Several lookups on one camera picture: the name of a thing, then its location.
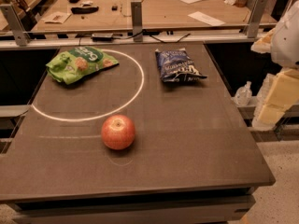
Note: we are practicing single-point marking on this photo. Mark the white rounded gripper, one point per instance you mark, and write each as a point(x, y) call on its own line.
point(286, 41)

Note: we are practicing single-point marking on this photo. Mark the green rice chip bag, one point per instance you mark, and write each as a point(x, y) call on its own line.
point(72, 65)

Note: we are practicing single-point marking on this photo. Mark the blue chip bag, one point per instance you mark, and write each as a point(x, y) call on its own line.
point(177, 66)

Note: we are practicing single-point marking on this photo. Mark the clear sanitizer bottle near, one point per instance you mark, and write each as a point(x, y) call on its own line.
point(243, 95)

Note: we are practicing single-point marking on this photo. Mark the white paper sheet small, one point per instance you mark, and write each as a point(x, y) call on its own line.
point(205, 19)

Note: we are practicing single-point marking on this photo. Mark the red apple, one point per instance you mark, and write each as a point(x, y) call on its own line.
point(118, 132)

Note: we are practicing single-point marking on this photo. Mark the black power adapter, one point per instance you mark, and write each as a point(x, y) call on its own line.
point(102, 37)

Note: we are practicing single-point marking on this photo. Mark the black device on table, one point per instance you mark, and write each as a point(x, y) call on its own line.
point(84, 10)

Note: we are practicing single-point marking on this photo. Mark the wooden back table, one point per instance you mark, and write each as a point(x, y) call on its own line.
point(157, 15)

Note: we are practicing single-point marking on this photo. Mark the paper card with print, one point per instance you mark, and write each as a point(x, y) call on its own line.
point(57, 17)

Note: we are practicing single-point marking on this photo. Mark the right metal bracket post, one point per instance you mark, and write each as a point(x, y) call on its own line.
point(255, 18)

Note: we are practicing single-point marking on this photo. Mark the metal bracket post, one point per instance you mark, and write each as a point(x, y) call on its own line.
point(21, 38)
point(255, 18)
point(136, 14)

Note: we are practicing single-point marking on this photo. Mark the middle metal bracket post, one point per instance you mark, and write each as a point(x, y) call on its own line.
point(136, 14)

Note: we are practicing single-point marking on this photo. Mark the left metal bracket post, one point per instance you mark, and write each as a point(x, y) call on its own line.
point(21, 38)

